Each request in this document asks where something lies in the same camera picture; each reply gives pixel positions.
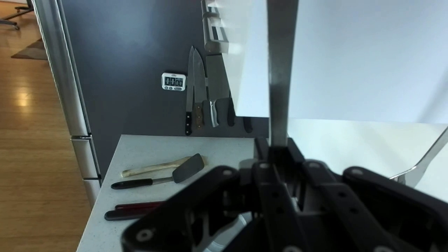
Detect silver utensil with handle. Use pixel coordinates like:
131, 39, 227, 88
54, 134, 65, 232
267, 0, 302, 150

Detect wooden handled knife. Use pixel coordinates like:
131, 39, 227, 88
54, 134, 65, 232
194, 60, 208, 130

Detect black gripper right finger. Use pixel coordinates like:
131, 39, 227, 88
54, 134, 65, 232
282, 137, 448, 252

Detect wooden utensil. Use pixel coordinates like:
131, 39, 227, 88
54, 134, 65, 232
120, 157, 191, 179

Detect dark furniture legs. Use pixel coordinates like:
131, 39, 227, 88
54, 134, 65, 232
0, 0, 36, 31

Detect black spatula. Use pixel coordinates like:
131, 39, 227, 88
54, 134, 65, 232
111, 152, 208, 190

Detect small black handled knife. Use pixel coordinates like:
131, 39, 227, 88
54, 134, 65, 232
223, 81, 237, 127
241, 116, 254, 136

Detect silver slotted spatula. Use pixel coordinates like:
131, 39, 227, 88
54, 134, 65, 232
391, 124, 448, 189

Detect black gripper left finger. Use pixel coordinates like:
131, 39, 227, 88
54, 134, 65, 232
122, 137, 300, 252

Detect dark red handled knife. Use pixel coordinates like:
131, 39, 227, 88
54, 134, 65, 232
114, 200, 166, 213

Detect large chef knife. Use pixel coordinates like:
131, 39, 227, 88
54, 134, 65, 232
184, 45, 204, 137

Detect white upper cabinet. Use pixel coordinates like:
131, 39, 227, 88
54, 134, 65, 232
212, 0, 272, 119

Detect stainless steel refrigerator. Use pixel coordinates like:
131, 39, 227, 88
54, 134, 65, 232
30, 0, 104, 207

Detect white digital timer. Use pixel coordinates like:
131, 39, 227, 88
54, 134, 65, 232
162, 71, 188, 92

